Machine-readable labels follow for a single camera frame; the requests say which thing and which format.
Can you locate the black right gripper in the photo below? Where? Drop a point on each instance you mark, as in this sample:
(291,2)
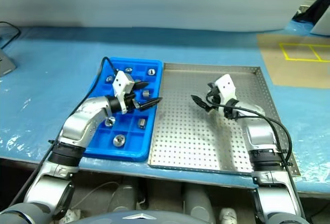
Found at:
(215,97)

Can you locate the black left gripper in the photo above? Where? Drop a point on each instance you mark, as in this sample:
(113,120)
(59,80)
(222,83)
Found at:
(130,99)

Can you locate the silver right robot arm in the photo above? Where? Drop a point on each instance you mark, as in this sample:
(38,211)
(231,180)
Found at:
(260,133)

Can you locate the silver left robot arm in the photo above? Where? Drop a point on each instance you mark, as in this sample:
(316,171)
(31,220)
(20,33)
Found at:
(82,123)

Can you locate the blue compartment tray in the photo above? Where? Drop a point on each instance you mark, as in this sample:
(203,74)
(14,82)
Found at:
(131,141)

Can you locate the perforated metal tray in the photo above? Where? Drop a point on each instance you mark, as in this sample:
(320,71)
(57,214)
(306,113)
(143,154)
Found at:
(185,131)

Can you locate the brown cardboard sheet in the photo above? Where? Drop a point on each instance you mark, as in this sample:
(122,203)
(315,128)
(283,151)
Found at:
(283,74)

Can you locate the yellow tape outline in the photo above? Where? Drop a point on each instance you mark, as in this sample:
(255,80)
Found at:
(304,60)

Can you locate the grey rounded shape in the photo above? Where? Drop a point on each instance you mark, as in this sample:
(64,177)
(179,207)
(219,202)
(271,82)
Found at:
(123,195)
(198,203)

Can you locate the white rounded object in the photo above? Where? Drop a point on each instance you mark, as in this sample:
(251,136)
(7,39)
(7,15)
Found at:
(228,216)

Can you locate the grey robot torso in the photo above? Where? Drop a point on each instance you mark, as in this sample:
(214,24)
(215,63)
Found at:
(116,218)

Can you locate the white board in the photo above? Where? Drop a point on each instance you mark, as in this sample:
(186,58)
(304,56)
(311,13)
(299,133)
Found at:
(322,28)

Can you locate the black leaning panel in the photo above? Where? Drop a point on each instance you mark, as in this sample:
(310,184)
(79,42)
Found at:
(313,9)

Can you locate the white crumpled material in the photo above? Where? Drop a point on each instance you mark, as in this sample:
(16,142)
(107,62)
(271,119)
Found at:
(73,215)

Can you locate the grey metal device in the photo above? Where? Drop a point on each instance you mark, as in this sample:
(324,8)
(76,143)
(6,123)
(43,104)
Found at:
(5,65)

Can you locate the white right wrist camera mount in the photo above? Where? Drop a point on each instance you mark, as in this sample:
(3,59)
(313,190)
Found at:
(225,86)

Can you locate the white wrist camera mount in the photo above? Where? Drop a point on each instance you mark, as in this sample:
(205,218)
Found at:
(122,82)
(225,86)

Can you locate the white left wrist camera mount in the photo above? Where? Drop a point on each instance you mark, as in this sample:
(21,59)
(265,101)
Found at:
(122,82)

